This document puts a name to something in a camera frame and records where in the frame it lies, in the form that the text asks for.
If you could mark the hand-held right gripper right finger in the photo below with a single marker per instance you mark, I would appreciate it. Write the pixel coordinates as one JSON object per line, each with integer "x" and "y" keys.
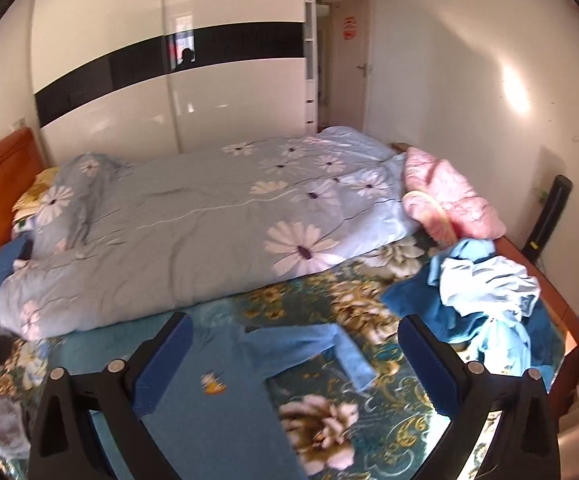
{"x": 428, "y": 366}

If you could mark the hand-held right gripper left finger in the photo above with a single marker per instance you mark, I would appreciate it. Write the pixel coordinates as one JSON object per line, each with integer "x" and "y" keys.
{"x": 165, "y": 360}

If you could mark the light blue long-sleeved shirt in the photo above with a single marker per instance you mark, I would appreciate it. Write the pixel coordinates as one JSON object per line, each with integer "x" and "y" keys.
{"x": 229, "y": 410}

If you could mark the dark blue crumpled garment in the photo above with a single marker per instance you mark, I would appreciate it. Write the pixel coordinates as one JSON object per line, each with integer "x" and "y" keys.
{"x": 419, "y": 302}

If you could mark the teal floral plush blanket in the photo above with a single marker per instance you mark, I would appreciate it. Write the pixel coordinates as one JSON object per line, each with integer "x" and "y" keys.
{"x": 369, "y": 410}

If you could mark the pale blue crumpled shirt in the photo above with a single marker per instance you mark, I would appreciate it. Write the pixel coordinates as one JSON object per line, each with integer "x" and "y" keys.
{"x": 489, "y": 280}

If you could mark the daisy print grey-blue quilt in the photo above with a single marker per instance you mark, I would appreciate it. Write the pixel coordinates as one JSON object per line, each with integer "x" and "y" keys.
{"x": 194, "y": 220}

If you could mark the pink quilted cloth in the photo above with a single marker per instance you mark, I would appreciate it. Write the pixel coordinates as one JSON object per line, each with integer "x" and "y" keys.
{"x": 452, "y": 185}

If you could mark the blue pillow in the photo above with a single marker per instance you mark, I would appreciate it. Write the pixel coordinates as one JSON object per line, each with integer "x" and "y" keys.
{"x": 1, "y": 270}

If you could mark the black tower appliance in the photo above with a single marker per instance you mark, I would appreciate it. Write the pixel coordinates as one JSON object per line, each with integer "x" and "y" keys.
{"x": 549, "y": 220}

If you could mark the yellow pillow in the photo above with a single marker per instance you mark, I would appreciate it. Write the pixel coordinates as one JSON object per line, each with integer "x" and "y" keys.
{"x": 39, "y": 187}

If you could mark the white wardrobe with black stripe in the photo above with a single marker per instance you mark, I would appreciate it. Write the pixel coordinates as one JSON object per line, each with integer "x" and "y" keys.
{"x": 119, "y": 110}

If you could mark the beige wooden door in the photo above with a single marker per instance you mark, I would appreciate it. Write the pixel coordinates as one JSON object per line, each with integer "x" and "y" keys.
{"x": 349, "y": 90}

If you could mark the white open shelf unit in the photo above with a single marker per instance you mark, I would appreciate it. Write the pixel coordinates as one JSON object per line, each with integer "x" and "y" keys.
{"x": 310, "y": 60}

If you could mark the red door sticker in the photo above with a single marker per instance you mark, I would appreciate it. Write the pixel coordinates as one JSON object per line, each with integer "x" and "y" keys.
{"x": 350, "y": 26}

